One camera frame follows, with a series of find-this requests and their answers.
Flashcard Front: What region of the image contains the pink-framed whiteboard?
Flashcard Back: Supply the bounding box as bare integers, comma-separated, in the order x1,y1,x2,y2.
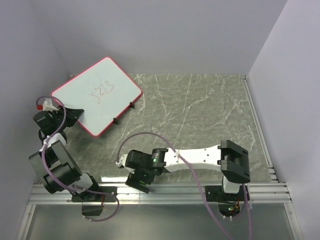
51,56,143,137

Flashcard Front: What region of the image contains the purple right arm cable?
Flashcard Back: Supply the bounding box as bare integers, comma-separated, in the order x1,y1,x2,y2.
116,131,252,240

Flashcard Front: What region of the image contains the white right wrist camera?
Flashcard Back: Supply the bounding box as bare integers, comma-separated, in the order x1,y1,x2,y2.
115,154,128,169

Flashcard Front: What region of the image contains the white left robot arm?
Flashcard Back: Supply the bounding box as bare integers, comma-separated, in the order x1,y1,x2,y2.
33,106,102,202

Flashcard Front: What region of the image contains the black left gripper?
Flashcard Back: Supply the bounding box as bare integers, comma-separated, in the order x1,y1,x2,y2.
52,105,84,129

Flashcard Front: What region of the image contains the aluminium rail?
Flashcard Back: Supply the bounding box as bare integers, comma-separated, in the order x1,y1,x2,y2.
27,182,292,205
241,75,279,183

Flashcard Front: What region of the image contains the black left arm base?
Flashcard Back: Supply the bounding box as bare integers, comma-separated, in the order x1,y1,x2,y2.
71,186,118,203

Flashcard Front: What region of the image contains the aluminium front rail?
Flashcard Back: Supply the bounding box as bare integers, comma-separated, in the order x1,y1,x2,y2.
27,182,292,205

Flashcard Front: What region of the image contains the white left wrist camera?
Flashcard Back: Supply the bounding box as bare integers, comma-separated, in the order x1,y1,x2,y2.
36,98,59,112

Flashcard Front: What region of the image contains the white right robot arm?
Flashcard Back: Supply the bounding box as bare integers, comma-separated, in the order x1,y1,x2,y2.
116,140,251,200

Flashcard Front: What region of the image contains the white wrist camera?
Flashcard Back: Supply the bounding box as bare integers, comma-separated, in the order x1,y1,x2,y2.
36,98,59,112
115,154,128,169

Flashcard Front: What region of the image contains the aluminium right side rail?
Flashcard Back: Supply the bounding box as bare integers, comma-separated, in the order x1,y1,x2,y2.
241,75,279,183

